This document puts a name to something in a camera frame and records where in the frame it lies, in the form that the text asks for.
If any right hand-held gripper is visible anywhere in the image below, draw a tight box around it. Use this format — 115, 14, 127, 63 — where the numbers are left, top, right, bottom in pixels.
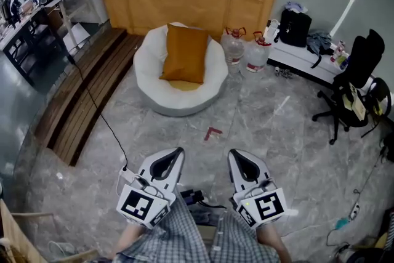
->
228, 148, 289, 230

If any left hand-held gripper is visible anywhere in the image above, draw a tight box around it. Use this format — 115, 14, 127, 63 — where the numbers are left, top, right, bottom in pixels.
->
116, 147, 186, 230

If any orange pillow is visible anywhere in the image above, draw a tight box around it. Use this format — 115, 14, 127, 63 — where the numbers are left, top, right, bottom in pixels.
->
159, 23, 210, 85

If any person's left forearm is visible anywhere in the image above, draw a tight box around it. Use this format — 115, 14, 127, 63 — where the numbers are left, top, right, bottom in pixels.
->
114, 222, 147, 260

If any person's right forearm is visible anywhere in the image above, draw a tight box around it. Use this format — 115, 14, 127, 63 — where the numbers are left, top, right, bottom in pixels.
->
255, 222, 293, 263

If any dark waist connector box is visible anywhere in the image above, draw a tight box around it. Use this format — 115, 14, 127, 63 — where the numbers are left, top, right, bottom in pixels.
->
179, 189, 206, 206

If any white power strip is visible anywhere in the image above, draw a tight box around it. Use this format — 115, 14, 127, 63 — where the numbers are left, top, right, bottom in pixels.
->
118, 164, 139, 186

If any grey plaid shirt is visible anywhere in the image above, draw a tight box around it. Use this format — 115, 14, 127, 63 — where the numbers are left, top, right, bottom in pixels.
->
111, 200, 281, 263

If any mustard yellow seat pad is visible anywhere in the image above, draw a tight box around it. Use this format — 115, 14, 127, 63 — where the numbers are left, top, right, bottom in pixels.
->
167, 79, 203, 92

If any white beanbag chair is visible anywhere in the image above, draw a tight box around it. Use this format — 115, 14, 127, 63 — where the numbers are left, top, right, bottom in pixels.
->
132, 22, 230, 118

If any metal key bunch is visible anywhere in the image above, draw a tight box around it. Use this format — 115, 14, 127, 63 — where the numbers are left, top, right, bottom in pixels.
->
274, 65, 294, 79

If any dark wooden slat platform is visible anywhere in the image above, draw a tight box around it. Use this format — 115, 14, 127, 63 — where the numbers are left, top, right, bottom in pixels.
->
33, 27, 146, 168

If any white low bench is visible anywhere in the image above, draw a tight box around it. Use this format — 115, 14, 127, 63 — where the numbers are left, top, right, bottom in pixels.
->
265, 25, 380, 91

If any grey crumpled garment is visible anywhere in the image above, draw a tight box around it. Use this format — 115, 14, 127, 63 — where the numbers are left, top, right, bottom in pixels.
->
305, 31, 335, 69

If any black backpack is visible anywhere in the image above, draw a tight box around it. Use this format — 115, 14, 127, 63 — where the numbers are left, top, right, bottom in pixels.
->
273, 8, 313, 48

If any pink label bottle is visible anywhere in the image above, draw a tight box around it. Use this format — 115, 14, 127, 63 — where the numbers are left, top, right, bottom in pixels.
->
331, 39, 346, 63

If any black office chair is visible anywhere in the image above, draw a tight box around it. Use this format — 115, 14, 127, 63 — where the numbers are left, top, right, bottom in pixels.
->
312, 28, 393, 146

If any light wooden rack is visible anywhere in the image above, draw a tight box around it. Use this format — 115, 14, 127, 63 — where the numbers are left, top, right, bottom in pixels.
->
0, 198, 100, 263

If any pale cloth hat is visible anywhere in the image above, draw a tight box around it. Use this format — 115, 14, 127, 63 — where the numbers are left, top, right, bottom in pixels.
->
284, 1, 309, 14

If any white folding table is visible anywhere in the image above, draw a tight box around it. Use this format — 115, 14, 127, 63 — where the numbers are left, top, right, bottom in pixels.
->
38, 0, 94, 52

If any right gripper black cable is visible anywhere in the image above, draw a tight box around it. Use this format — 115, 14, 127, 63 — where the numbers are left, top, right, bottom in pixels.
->
199, 199, 229, 210

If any black floor power cable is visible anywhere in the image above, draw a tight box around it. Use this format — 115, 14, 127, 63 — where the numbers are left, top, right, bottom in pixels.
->
65, 49, 130, 171

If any clear water jug red handle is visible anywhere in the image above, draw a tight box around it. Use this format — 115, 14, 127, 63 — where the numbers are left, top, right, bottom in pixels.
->
239, 31, 273, 78
220, 26, 247, 75

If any black desk frame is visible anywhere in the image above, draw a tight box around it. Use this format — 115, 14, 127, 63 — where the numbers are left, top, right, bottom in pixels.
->
0, 7, 73, 87

